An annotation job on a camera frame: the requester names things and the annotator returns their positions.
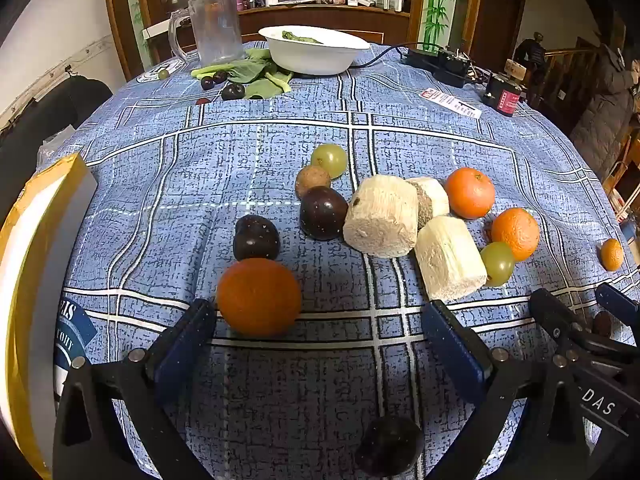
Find brown round fruit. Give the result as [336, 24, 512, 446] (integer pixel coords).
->
[294, 164, 332, 200]

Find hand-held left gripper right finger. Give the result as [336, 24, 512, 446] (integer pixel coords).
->
[422, 300, 588, 480]

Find bamboo wall decoration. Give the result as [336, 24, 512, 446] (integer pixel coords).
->
[421, 0, 459, 53]

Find green leafy vegetables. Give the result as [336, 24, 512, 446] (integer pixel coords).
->
[191, 47, 295, 100]

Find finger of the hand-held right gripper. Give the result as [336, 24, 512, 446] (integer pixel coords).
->
[595, 282, 640, 324]
[529, 288, 640, 362]

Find black cable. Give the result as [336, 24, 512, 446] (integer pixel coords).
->
[348, 42, 426, 69]

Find yellow cardboard box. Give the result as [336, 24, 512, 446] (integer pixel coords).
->
[0, 153, 99, 480]

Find large orange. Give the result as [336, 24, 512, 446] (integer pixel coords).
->
[217, 258, 303, 339]

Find black power adapter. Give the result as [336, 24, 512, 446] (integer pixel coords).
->
[402, 45, 481, 89]

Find small brown fruit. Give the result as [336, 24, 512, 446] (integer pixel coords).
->
[592, 310, 616, 339]

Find white bowl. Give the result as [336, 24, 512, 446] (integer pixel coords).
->
[258, 25, 372, 76]

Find green leaves in bowl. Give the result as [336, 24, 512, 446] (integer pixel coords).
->
[281, 30, 326, 45]

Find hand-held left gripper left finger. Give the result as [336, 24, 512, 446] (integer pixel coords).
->
[52, 298, 218, 480]

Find black device with red label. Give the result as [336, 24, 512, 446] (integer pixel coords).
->
[482, 73, 526, 118]

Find peeled white sugarcane piece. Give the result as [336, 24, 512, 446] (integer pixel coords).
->
[342, 174, 420, 260]
[414, 215, 489, 303]
[406, 176, 451, 231]

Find white and red card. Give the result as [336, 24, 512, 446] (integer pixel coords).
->
[419, 88, 483, 120]

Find black chair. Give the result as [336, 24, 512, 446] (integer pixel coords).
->
[0, 78, 114, 213]

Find small kumquat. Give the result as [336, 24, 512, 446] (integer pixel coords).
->
[599, 238, 625, 272]

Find dark purple plum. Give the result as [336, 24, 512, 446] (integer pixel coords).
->
[232, 214, 282, 263]
[299, 185, 350, 241]
[355, 414, 425, 479]

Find clear plastic pitcher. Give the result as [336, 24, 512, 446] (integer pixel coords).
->
[168, 0, 246, 66]

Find blue plaid tablecloth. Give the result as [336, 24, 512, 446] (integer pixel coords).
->
[37, 41, 640, 480]

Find wooden counter cabinet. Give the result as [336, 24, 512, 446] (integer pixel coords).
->
[102, 0, 485, 82]

